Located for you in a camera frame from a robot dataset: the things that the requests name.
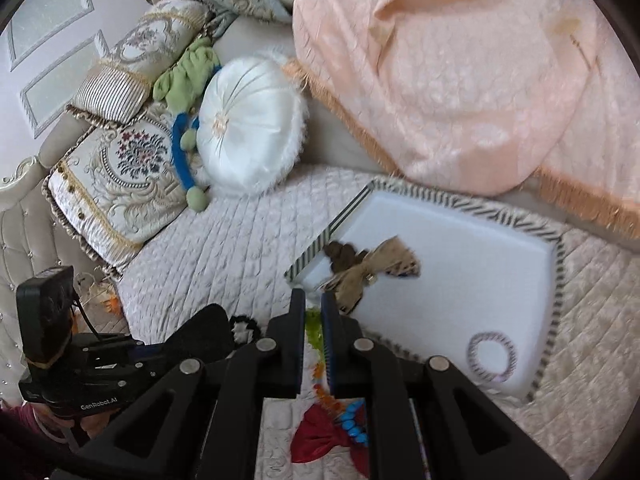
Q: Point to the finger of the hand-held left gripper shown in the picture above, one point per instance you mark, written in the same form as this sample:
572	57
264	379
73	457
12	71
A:
152	357

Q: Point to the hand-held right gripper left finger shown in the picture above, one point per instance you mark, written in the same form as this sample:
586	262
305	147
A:
300	322

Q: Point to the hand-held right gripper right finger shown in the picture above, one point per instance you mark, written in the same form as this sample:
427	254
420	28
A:
328	330

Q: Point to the burlap bow hair clip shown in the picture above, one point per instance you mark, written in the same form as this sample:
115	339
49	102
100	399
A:
361	272

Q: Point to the white tray with striped rim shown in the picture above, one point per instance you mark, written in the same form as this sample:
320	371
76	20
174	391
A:
450	285

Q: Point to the person's left forearm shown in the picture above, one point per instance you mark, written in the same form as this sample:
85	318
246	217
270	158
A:
17	430

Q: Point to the person's left hand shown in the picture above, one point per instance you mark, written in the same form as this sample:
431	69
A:
55	425

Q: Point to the brown scrunchie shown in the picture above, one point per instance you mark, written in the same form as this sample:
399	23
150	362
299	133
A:
340	251

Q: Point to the quilted cream sofa cover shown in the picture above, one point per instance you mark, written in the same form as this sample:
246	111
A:
225	260

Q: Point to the red bow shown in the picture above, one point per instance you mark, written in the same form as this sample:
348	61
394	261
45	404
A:
315	440

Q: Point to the cream sofa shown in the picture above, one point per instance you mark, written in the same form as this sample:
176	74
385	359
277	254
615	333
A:
30	240

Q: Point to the floral embroidered square cushion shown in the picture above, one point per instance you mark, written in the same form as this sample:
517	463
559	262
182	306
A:
120	185

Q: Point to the white round pillow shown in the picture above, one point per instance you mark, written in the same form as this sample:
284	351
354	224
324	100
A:
250	125

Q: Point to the green and blue plush toy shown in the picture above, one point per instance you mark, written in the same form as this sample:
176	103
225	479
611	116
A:
180	80

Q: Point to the peach fringed blanket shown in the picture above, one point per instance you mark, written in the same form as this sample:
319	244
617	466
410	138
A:
450	85

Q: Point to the striped embroidered bolster cushion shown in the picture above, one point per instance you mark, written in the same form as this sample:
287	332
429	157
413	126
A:
140	50

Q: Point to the white panelled door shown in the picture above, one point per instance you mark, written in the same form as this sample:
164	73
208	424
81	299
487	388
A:
50	10

